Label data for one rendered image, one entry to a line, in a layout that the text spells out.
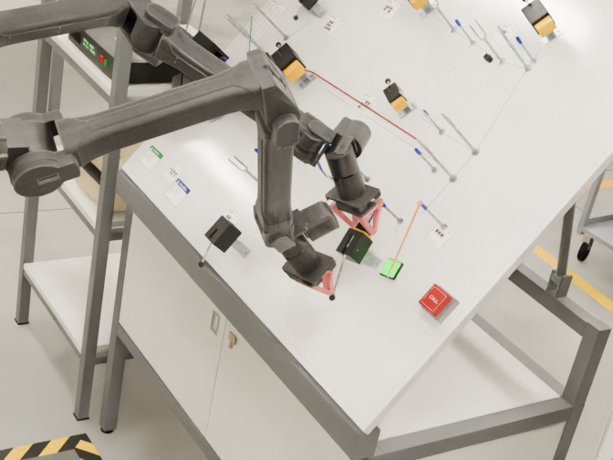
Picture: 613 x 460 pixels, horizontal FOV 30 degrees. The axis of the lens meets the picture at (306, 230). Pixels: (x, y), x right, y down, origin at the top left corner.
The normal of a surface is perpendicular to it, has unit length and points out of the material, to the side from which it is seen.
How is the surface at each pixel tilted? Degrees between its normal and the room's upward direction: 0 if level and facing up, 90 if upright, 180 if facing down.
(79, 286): 0
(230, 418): 90
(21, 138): 27
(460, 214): 51
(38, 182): 117
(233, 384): 90
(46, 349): 0
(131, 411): 0
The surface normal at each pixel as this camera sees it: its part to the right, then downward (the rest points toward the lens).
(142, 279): -0.84, 0.10
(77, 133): -0.04, -0.47
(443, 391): 0.18, -0.88
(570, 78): -0.54, -0.47
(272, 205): 0.29, 0.83
